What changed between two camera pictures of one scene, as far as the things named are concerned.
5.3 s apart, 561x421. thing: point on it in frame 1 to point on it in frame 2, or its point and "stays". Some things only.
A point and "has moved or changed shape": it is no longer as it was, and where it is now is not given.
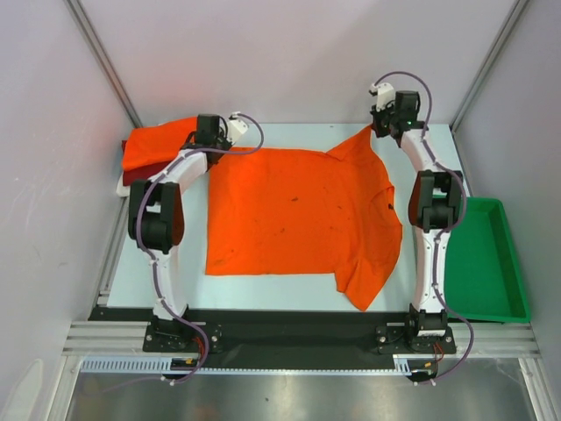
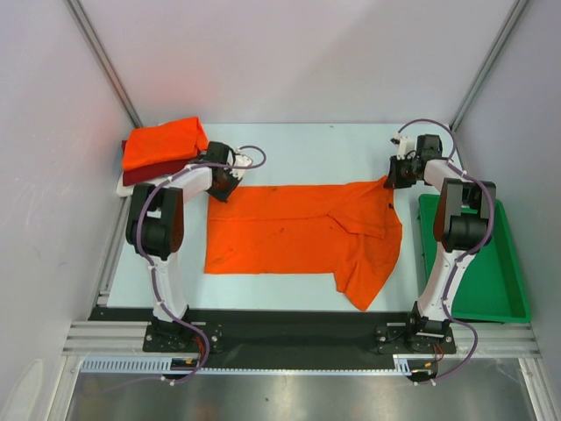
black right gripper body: [379, 124] to [395, 174]
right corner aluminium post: [514, 17] stays
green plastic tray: [482, 277] stays
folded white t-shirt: [123, 190] stays
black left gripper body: [221, 141] to [229, 182]
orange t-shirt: [295, 211] has moved or changed shape
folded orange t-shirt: [149, 145] stays
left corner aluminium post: [83, 21] stays
